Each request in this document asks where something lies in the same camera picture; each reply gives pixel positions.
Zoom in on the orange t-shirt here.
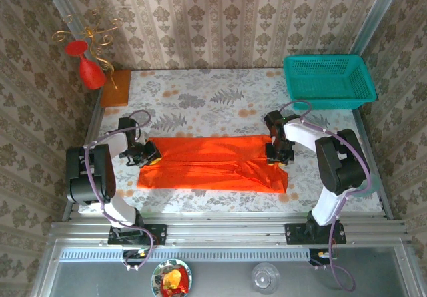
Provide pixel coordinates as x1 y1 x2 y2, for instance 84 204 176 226
137 135 290 195

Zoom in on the wooden stand base block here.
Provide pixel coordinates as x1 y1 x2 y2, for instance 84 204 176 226
100 69 133 108

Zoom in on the floral tablecloth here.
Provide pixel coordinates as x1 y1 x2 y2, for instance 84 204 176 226
79 68 384 214

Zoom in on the teal plastic basket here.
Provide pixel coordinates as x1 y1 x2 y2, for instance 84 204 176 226
282 54 378 111

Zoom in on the red goblet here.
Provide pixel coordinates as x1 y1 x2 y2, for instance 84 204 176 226
64 39 107 90

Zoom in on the black left controller board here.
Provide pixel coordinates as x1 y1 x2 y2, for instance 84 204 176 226
121 248 150 267

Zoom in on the black controller board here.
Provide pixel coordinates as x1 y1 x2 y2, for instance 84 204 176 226
121 248 150 267
308 248 334 266

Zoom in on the green translucent cup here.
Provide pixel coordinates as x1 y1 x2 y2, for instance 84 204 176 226
362 173 381 198

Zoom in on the perforated metal strip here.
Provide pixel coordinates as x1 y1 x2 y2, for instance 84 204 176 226
58 247 316 262

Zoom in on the black right controller board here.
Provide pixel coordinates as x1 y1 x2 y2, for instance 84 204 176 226
308 248 334 266

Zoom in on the patterned ceramic bowl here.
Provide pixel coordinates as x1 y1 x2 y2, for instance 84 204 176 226
151 258 193 296

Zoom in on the clear glass cup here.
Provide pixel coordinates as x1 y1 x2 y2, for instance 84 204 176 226
252 262 280 294

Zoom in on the grey metal shelf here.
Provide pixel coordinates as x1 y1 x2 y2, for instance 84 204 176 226
31 238 423 297

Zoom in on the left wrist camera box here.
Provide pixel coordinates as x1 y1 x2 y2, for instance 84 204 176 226
118 117 139 141

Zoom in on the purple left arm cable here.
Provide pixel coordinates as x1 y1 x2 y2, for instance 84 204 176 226
83 109 157 273

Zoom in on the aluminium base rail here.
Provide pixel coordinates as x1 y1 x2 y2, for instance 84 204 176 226
49 218 410 246

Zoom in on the red vase with gold wire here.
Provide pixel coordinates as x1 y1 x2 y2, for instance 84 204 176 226
52 8 121 91

